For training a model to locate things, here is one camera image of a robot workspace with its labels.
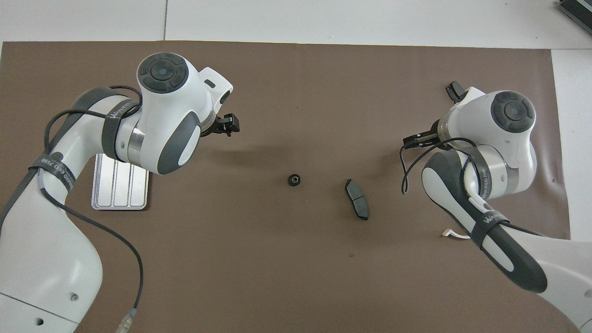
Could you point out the black bearing gear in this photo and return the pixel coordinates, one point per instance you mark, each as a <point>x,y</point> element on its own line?
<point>294,180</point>

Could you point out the white plastic clip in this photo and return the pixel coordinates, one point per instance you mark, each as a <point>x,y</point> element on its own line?
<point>455,235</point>

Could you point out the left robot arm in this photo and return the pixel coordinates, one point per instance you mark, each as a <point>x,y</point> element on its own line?
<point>51,259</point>

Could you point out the black stand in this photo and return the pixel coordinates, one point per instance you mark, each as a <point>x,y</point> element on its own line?
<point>578,11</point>

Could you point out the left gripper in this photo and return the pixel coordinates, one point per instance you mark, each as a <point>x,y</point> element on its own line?
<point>228,124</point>

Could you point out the dark grey brake pad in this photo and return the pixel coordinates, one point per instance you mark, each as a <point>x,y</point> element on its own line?
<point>357,200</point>

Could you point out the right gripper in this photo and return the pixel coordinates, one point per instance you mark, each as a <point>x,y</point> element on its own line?
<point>418,140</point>

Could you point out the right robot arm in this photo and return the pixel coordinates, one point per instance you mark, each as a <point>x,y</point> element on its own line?
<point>504,138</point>

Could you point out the silver metal tray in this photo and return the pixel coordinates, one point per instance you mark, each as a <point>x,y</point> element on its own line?
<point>119,185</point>

